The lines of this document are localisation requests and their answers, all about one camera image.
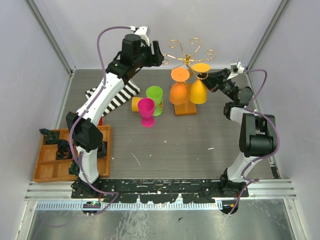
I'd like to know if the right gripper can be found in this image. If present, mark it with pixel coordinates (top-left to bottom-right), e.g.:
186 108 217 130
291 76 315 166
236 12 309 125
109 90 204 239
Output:
196 68 238 101

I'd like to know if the green plastic wine glass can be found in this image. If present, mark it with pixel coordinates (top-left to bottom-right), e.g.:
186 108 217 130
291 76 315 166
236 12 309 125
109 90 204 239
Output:
146 85 164 117

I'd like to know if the white slotted cable duct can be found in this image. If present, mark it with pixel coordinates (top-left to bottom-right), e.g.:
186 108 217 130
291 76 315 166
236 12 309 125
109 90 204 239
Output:
35 200 223 211

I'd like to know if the orange plastic wine glass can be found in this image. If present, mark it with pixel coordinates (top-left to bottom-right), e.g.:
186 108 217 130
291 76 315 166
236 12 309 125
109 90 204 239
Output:
169 67 190 105

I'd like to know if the yellow plastic wine glass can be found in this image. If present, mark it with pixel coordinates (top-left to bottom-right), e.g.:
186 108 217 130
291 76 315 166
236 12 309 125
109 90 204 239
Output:
131 96 143 113

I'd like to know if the gold wire wine glass rack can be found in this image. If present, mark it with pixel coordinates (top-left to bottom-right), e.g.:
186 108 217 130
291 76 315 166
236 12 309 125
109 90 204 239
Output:
162 37 217 116

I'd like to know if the rolled blue-yellow tie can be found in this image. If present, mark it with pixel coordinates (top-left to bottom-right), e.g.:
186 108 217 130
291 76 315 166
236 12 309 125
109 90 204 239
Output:
68 160 80 177

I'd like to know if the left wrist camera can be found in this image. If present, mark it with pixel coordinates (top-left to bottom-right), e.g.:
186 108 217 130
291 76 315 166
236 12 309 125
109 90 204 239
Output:
129 26 151 47

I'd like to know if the wooden compartment tray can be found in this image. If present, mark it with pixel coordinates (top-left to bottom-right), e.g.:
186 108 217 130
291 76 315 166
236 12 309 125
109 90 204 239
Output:
33 125 112 183

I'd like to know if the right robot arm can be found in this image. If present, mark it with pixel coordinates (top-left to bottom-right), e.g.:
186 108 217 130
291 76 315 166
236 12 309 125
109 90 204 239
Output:
198 67 279 197

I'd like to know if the magenta plastic wine glass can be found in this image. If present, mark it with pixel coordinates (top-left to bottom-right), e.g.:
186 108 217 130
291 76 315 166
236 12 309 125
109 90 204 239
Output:
137 97 155 128

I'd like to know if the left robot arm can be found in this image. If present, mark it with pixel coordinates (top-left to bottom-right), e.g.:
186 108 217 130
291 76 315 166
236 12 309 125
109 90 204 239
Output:
66 34 164 198

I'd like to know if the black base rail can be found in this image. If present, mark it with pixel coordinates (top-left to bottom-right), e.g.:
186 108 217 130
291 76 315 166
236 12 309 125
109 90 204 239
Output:
71 178 246 204

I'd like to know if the red plastic wine glass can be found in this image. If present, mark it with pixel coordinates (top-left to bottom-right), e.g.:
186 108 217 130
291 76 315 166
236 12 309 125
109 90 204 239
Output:
98 117 103 126

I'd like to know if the rolled dark orange-floral tie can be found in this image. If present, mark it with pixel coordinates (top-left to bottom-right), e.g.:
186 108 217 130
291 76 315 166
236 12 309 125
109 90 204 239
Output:
39 128 60 145

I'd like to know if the yellow-orange plastic wine glass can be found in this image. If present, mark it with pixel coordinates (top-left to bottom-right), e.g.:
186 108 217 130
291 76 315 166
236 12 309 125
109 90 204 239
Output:
190 63 211 105

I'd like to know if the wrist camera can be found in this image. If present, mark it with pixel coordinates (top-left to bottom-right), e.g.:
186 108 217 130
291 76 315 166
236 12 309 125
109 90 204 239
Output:
129 26 151 47
227 61 245 80

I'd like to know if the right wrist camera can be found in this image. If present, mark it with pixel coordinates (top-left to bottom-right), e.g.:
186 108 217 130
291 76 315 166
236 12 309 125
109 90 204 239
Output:
227 61 245 80

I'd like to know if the black white striped cloth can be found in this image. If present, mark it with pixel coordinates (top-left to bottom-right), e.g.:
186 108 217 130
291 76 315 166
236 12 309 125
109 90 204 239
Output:
85 79 141 118

